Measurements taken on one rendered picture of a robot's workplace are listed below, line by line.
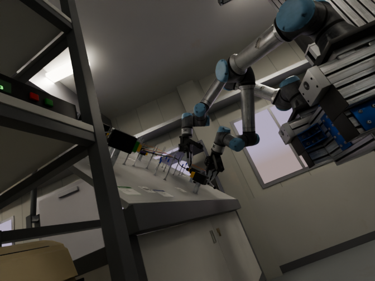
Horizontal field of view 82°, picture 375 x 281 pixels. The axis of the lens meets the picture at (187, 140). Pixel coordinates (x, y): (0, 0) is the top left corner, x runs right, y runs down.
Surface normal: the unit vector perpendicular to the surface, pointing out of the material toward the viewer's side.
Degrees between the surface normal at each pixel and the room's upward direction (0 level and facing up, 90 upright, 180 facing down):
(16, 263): 72
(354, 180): 90
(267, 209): 90
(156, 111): 90
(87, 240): 90
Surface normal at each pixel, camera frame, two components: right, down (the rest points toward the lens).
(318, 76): -0.22, -0.33
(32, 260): 0.72, -0.69
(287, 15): -0.79, 0.08
